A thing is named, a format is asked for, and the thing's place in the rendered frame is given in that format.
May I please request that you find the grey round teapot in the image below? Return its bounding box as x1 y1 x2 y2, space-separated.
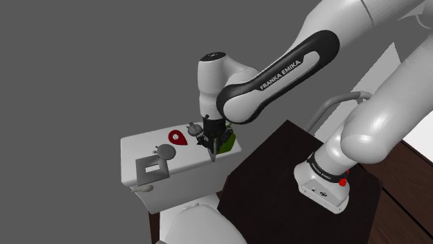
186 122 203 138

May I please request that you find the green box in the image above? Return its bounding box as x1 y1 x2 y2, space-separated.
216 125 237 155

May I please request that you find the red teardrop-shaped dish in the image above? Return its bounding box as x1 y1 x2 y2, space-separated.
168 129 189 146

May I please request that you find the grey round brush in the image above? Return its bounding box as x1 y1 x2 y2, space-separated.
152 143 177 160

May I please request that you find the dark robot stand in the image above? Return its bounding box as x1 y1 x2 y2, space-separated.
216 119 383 244

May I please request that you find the grey square frame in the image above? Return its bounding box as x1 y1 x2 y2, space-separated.
135 156 170 186

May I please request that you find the grey curved grab rail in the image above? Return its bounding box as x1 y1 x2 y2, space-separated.
303 91 373 133

